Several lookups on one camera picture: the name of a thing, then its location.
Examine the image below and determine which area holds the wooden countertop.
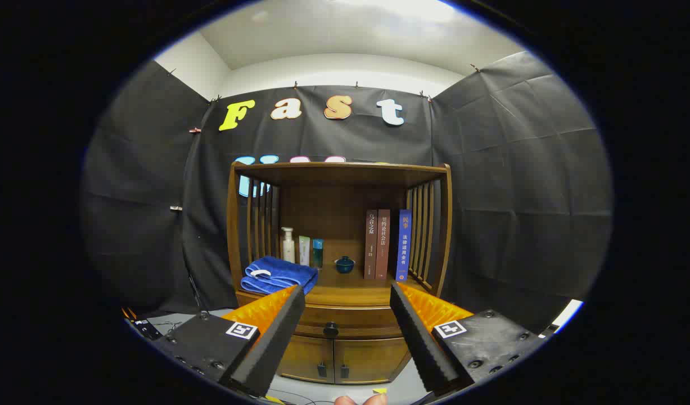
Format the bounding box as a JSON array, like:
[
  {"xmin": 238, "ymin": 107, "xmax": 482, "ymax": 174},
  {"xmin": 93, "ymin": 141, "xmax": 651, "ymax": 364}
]
[{"xmin": 236, "ymin": 269, "xmax": 435, "ymax": 308}]

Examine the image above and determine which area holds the wooden cabinet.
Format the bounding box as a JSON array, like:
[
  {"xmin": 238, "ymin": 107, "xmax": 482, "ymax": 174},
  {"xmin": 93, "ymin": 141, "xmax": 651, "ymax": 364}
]
[{"xmin": 227, "ymin": 161, "xmax": 453, "ymax": 385}]

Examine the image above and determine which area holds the blue book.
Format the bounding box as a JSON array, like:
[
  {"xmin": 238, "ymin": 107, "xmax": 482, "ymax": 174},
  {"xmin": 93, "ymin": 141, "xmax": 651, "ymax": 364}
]
[{"xmin": 395, "ymin": 210, "xmax": 412, "ymax": 282}]

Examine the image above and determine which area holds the white board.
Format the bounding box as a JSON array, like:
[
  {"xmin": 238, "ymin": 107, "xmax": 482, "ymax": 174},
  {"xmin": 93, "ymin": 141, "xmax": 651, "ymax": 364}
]
[{"xmin": 539, "ymin": 298, "xmax": 584, "ymax": 338}]

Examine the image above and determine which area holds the black electronics box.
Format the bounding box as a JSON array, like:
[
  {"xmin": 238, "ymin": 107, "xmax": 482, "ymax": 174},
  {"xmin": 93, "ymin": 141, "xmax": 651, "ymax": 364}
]
[{"xmin": 123, "ymin": 307, "xmax": 163, "ymax": 341}]

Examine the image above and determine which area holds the wooden drawer with black knob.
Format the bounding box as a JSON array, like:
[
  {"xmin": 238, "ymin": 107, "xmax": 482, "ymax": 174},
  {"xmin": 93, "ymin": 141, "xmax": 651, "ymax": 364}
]
[{"xmin": 293, "ymin": 305, "xmax": 405, "ymax": 340}]

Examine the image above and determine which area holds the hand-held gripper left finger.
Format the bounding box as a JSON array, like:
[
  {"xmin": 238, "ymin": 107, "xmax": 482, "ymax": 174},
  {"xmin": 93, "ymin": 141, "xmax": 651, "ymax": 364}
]
[{"xmin": 154, "ymin": 284, "xmax": 306, "ymax": 398}]

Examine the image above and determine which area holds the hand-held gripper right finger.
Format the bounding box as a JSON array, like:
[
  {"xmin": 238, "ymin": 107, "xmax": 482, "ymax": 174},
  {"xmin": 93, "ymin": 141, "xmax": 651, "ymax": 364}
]
[{"xmin": 390, "ymin": 282, "xmax": 548, "ymax": 397}]

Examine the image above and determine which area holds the folded blue towel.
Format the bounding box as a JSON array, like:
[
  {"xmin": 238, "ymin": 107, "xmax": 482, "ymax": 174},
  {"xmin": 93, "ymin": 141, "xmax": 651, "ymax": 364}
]
[{"xmin": 241, "ymin": 256, "xmax": 319, "ymax": 296}]

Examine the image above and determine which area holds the wooden cabinet door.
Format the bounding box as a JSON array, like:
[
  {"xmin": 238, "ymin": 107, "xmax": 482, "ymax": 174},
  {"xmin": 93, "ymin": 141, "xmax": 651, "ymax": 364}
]
[
  {"xmin": 333, "ymin": 337, "xmax": 411, "ymax": 385},
  {"xmin": 277, "ymin": 336, "xmax": 335, "ymax": 384}
]

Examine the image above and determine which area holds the reddish brown book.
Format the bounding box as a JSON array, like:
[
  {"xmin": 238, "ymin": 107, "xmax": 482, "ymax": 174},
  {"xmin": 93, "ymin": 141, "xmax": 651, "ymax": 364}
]
[{"xmin": 376, "ymin": 209, "xmax": 391, "ymax": 281}]

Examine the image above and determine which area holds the dark brown book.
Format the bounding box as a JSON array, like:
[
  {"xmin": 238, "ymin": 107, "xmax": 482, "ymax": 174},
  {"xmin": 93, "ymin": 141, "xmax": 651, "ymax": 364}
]
[{"xmin": 364, "ymin": 210, "xmax": 378, "ymax": 280}]

